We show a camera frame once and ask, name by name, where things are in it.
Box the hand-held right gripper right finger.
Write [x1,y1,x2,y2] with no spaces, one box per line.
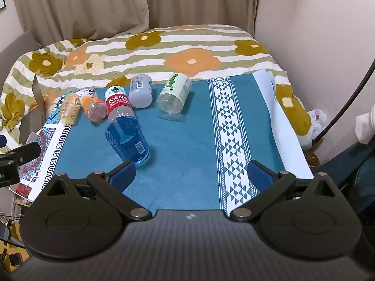
[229,159,340,221]

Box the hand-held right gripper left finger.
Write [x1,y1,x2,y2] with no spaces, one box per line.
[44,159,153,221]

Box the grey laptop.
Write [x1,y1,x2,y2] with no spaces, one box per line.
[19,74,47,144]

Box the red label water bottle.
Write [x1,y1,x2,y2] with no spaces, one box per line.
[104,86,151,168]

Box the yellow label plastic bottle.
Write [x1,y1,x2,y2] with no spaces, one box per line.
[57,92,81,126]

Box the teal patterned tablecloth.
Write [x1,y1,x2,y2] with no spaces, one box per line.
[10,70,315,215]

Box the orange label plastic bottle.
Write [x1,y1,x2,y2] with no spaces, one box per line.
[77,89,108,123]

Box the white plastic bag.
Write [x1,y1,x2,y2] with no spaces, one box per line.
[306,109,330,140]

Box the grey white plastic bottle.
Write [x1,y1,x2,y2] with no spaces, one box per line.
[128,74,153,109]

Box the green dotted label plastic bottle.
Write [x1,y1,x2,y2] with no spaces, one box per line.
[157,73,192,121]

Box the grey sofa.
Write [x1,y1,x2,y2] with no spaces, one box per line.
[0,30,42,92]

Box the white cloth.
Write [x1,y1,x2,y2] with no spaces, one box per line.
[355,102,375,145]

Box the floral striped blanket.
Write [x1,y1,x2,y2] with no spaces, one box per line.
[0,24,312,153]

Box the beige curtain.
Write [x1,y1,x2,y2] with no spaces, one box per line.
[10,0,259,47]

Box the black cable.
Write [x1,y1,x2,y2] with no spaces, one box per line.
[312,59,375,141]

